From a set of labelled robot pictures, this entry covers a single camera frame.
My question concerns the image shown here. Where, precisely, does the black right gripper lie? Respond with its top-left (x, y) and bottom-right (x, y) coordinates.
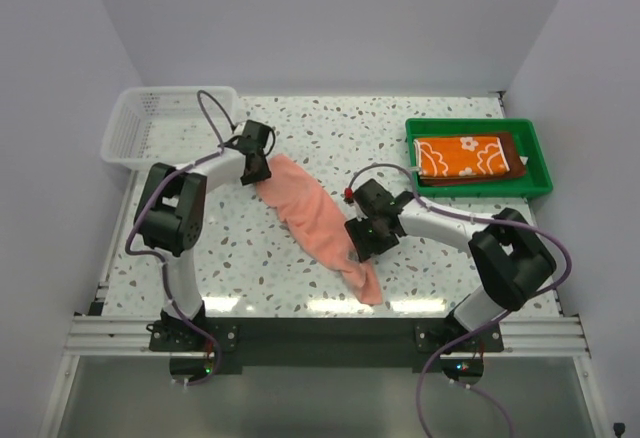
top-left (346, 213), bottom-right (400, 262)

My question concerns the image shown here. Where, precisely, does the peach pink towel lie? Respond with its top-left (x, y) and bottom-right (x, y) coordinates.
top-left (256, 154), bottom-right (383, 306)

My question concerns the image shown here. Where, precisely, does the orange patterned cream towel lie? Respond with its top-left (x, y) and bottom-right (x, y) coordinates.
top-left (413, 135), bottom-right (511, 179)

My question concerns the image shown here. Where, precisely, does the brown towel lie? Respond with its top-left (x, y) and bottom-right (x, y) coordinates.
top-left (414, 132), bottom-right (528, 187)

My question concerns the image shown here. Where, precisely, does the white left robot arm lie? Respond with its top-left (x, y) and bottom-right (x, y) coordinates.
top-left (125, 120), bottom-right (276, 351)

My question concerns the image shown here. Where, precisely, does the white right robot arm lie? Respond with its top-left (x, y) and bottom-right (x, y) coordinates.
top-left (344, 179), bottom-right (557, 351)

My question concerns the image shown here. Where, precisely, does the white plastic laundry basket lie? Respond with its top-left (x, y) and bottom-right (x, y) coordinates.
top-left (100, 86), bottom-right (240, 171)

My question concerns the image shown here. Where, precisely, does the green plastic tray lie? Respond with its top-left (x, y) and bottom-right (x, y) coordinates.
top-left (405, 118), bottom-right (553, 199)

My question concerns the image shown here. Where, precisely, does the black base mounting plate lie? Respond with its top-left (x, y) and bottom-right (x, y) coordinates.
top-left (146, 314), bottom-right (504, 380)

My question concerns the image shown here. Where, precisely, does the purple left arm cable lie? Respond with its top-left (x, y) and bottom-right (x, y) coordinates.
top-left (123, 89), bottom-right (241, 387)

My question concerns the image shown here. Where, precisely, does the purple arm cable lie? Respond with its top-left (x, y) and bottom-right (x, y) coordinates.
top-left (123, 89), bottom-right (241, 387)
top-left (343, 162), bottom-right (573, 438)

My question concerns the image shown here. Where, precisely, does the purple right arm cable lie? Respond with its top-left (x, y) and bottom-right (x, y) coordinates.
top-left (343, 162), bottom-right (573, 438)

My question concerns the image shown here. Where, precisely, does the aluminium rail frame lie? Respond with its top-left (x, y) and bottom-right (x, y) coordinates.
top-left (62, 302), bottom-right (608, 437)

